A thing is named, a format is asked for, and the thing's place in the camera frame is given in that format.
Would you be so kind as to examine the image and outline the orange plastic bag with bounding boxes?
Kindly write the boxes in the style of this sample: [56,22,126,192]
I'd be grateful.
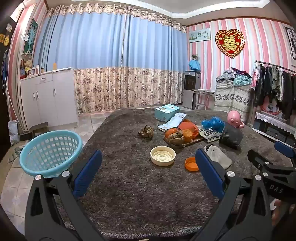
[178,119,200,142]

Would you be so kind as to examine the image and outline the white cabinet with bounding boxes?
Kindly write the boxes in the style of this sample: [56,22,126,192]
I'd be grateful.
[20,67,79,130]

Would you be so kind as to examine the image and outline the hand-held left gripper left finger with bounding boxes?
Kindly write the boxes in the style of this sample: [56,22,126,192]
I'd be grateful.
[24,149,105,241]

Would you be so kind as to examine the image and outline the black door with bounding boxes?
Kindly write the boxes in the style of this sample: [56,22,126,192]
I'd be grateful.
[0,14,16,151]

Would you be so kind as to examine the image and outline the brown tray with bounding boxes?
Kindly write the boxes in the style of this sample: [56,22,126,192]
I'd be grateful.
[164,136,205,149]

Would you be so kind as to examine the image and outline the brown wrapper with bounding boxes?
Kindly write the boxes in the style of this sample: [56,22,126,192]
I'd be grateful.
[165,134,185,147]

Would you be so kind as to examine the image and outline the small wooden side table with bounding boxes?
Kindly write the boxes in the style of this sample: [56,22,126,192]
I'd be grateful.
[192,89,215,110]

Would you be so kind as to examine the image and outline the orange plastic cap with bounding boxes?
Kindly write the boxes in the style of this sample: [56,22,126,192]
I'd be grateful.
[185,157,200,172]

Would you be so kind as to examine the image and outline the framed wall picture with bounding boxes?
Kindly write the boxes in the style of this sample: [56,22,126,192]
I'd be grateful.
[189,28,211,43]

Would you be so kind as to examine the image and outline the row of hanging clothes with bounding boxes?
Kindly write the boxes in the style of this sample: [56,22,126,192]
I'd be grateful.
[251,62,296,121]

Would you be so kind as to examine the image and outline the whole orange fruit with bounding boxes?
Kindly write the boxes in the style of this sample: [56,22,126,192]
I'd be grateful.
[165,128,183,141]

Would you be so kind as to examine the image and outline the pile of clothes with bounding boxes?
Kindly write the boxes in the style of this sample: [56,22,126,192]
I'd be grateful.
[216,67,252,87]

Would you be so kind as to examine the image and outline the window wall sticker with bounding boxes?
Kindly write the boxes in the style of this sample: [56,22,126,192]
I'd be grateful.
[284,26,296,59]

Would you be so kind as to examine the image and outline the low wooden stool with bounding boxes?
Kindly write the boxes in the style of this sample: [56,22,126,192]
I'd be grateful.
[29,122,49,137]

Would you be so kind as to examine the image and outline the white floor bag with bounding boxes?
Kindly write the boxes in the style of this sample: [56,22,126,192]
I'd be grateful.
[8,120,20,145]

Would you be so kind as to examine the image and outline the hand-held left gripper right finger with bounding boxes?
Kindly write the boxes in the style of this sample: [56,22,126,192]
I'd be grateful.
[190,148,278,241]

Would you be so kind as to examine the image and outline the halved orange fruit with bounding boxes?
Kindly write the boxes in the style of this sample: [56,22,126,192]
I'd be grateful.
[181,129,194,142]

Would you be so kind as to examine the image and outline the light blue plastic basket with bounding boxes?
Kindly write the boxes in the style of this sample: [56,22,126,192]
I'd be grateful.
[19,130,83,178]

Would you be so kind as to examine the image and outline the blue bottle cover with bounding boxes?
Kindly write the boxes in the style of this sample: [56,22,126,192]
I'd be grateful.
[188,60,201,72]

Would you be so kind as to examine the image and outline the pink pig toy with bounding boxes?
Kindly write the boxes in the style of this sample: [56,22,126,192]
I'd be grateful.
[227,110,245,128]

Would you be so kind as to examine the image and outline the blue plastic bag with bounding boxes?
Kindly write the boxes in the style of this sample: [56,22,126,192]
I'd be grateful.
[201,116,225,133]

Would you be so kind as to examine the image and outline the person's right hand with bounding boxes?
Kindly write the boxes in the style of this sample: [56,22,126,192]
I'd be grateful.
[270,199,296,227]

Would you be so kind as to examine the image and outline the red heart wall decoration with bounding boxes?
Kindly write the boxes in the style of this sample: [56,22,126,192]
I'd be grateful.
[215,28,245,59]

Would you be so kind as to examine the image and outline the teal cardboard box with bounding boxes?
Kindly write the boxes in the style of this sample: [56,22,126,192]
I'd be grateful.
[154,105,181,121]

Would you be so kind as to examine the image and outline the camouflage small object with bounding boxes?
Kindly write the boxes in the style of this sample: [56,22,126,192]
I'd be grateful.
[138,125,154,138]

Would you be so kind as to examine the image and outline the white paper booklet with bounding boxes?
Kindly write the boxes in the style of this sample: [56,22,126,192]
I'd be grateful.
[158,113,187,133]

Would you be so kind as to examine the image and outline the dingy white phone case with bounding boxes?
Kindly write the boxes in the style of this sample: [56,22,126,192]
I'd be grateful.
[203,145,232,169]

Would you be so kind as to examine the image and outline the lace covered shelf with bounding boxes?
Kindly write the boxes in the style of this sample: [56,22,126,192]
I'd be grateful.
[252,111,296,146]

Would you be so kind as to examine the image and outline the green wall poster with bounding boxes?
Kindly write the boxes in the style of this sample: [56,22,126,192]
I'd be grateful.
[23,19,39,55]

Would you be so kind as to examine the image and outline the grey shaggy blanket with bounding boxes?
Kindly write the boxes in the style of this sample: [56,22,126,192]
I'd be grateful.
[54,107,293,240]

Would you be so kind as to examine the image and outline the black ribbed cup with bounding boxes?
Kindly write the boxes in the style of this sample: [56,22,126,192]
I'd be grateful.
[219,122,243,150]

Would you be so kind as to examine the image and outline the blue floral curtain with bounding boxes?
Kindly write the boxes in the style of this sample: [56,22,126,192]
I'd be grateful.
[120,13,188,108]
[32,7,126,114]

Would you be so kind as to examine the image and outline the grey water dispenser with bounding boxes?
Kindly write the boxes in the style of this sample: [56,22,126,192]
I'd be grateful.
[182,71,201,110]

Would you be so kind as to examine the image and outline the patterned cloth covered chest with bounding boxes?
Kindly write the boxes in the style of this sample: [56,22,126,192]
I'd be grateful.
[214,80,251,120]

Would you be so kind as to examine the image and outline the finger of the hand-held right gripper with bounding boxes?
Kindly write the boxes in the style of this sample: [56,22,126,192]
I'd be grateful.
[274,141,296,166]
[247,149,270,173]

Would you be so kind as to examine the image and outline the cream round plastic bowl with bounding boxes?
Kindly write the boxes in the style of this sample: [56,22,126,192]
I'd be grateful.
[150,146,176,166]

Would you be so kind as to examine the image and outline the metal clothes rack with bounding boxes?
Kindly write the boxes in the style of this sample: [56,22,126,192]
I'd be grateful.
[254,60,296,77]

